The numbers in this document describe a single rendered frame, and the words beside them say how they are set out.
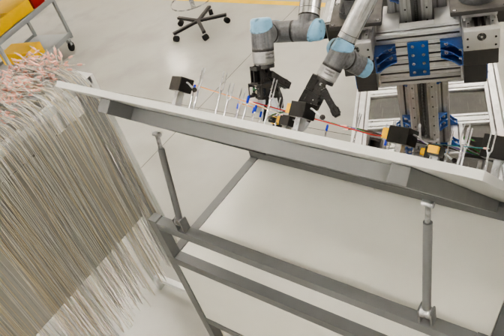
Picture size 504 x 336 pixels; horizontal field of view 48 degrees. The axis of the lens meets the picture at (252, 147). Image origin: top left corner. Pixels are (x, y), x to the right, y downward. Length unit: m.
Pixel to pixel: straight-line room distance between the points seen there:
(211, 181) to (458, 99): 1.60
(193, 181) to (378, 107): 1.27
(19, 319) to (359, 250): 1.20
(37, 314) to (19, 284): 0.16
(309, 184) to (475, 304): 0.78
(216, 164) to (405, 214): 1.95
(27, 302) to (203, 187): 1.77
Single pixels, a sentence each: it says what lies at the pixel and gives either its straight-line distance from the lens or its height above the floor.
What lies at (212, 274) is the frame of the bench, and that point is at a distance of 2.07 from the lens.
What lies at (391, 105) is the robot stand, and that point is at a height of 0.21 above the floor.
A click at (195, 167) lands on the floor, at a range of 3.83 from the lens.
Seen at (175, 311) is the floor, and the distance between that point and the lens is 3.08.
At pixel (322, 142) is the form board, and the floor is 1.63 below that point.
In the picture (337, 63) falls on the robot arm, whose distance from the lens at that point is 2.04.
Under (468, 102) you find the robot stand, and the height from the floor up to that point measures 0.21.
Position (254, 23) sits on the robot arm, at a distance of 1.91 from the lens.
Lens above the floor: 2.34
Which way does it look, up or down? 38 degrees down
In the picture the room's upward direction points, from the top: 18 degrees counter-clockwise
